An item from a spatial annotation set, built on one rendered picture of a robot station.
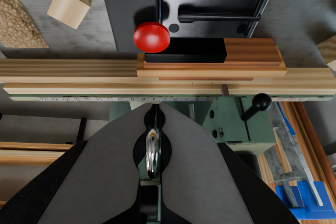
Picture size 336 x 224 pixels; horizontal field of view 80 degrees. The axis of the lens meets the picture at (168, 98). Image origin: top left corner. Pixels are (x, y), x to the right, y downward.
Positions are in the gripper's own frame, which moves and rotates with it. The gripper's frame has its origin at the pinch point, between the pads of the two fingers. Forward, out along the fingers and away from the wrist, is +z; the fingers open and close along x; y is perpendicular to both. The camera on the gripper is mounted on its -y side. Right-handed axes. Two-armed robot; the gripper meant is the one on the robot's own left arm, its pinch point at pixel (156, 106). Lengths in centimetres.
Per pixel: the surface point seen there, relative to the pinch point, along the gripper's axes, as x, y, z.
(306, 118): 111, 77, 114
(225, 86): 11.2, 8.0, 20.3
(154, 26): -0.3, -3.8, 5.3
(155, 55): -0.4, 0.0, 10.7
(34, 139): -151, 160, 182
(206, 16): 3.8, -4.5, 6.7
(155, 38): -0.2, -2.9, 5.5
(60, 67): -17.2, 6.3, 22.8
